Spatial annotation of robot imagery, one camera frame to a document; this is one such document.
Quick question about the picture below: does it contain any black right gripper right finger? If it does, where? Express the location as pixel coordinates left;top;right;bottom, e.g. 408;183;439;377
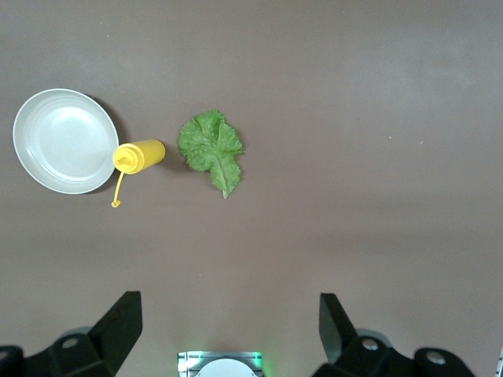
312;292;476;377

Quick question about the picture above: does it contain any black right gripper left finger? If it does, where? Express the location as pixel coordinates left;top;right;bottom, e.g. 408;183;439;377
0;291;142;377

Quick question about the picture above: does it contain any yellow squeeze bottle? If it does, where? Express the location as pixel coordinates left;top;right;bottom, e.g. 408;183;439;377
111;138;167;208

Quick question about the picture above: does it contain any green lettuce leaf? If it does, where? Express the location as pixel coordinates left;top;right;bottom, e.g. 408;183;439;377
177;108;244;199

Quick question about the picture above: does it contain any beige plate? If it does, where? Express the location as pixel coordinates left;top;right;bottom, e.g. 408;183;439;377
12;88;120;196

